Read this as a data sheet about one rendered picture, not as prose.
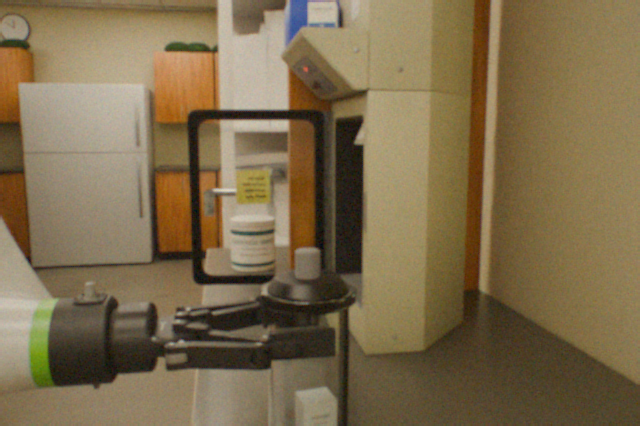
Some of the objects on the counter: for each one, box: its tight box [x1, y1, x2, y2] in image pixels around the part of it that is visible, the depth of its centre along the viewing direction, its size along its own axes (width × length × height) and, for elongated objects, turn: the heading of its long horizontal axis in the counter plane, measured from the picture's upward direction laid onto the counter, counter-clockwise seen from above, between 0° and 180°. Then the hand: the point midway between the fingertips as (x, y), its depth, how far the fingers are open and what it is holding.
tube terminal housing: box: [332, 0, 474, 355], centre depth 114 cm, size 25×32×77 cm
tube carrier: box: [259, 281, 356, 426], centre depth 65 cm, size 11×11×21 cm
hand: (305, 327), depth 64 cm, fingers closed on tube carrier, 9 cm apart
